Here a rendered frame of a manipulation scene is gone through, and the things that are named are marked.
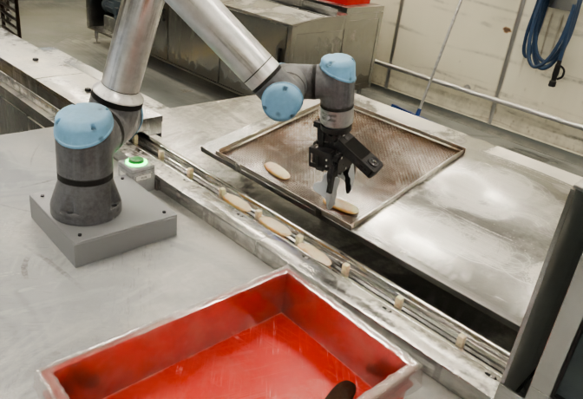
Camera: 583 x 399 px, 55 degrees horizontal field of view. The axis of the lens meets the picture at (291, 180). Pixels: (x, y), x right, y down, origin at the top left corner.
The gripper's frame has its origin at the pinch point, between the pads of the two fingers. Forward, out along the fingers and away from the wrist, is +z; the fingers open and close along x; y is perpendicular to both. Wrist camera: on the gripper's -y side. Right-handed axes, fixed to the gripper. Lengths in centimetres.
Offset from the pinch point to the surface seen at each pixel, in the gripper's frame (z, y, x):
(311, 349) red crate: 3.2, -18.8, 39.7
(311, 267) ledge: 2.0, -6.9, 22.8
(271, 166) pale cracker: 1.2, 24.1, -3.5
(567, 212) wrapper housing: -41, -52, 38
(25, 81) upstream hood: -1, 129, 3
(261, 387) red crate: 1, -18, 53
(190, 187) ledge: 2.1, 36.0, 15.6
